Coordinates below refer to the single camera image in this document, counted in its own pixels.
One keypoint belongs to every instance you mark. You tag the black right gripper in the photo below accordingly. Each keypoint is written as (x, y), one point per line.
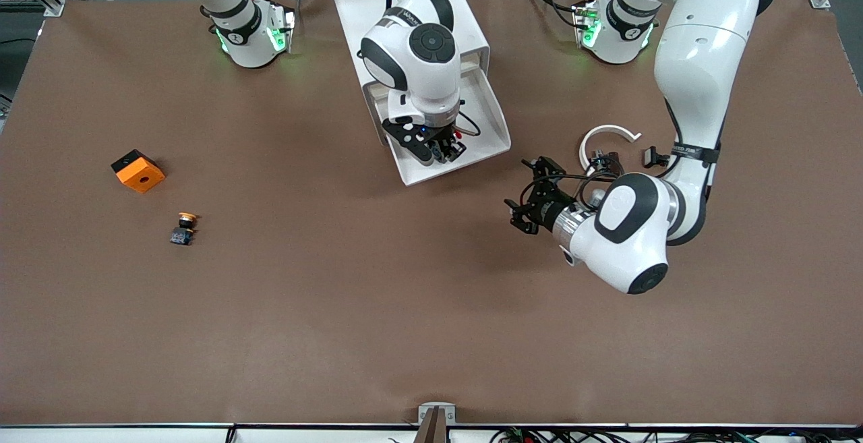
(446, 143)

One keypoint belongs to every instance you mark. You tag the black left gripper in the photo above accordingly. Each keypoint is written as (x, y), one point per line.
(547, 212)

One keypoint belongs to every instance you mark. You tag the white pull-out drawer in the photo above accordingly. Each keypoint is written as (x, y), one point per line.
(482, 126)

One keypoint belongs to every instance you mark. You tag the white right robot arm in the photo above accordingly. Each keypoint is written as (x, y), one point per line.
(431, 72)

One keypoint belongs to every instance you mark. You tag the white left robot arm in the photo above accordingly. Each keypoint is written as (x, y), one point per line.
(694, 58)

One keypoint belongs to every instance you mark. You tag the black square push button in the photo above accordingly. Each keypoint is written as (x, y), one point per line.
(652, 157)

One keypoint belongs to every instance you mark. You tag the orange and black button box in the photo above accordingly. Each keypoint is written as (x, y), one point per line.
(139, 173)

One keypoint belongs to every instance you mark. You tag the white half-round pipe clamp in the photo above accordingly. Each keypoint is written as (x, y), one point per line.
(605, 130)

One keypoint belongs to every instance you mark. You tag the orange-capped push button switch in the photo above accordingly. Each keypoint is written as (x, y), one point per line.
(184, 228)

